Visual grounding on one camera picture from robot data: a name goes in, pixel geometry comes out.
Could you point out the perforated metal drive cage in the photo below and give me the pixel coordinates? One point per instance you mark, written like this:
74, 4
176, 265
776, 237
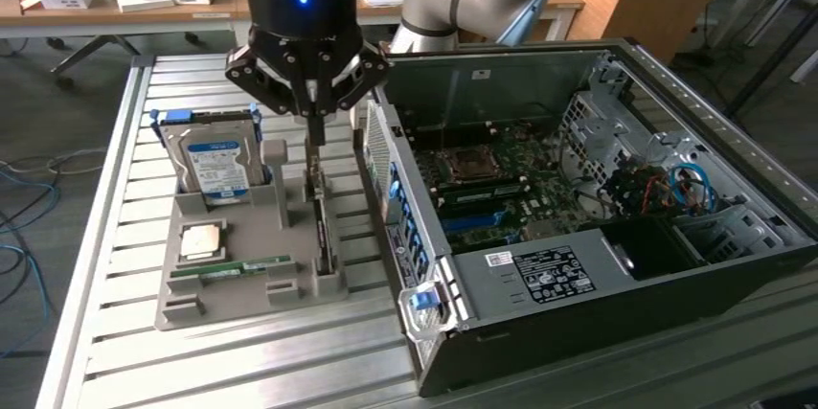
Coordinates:
607, 150

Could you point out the green motherboard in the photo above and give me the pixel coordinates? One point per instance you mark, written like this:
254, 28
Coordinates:
550, 198

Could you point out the grey power supply unit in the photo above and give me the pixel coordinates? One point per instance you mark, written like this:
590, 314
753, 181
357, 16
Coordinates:
498, 284

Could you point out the blue case latch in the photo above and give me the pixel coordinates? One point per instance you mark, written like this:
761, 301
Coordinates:
425, 299

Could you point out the green RAM stick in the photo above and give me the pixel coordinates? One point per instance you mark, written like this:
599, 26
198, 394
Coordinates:
223, 269

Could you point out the CPU socket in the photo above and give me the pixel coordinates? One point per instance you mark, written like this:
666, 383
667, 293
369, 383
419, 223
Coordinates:
473, 162

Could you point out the grey parts rack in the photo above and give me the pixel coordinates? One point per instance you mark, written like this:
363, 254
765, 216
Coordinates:
255, 236

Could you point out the hard disk with blue carrier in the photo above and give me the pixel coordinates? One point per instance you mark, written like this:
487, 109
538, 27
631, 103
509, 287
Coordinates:
211, 160

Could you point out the metal disk bay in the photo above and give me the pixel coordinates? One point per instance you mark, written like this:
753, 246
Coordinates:
736, 236

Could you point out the black plastic shroud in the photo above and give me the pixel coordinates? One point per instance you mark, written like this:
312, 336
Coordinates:
651, 246

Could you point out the blue expansion slot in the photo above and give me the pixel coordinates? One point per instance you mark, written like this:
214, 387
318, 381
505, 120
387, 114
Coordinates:
473, 223

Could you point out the black open PC case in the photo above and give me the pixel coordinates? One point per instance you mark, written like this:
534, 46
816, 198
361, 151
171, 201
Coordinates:
575, 351

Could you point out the CPU chip with metal lid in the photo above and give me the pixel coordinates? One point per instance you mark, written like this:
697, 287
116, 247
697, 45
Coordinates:
199, 240

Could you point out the black graphics card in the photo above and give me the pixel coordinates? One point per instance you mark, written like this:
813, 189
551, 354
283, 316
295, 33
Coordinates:
322, 236

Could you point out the wooden desk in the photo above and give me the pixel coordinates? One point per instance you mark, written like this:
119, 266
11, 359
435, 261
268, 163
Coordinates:
96, 16

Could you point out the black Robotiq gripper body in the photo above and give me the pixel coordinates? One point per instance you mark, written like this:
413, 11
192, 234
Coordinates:
300, 6

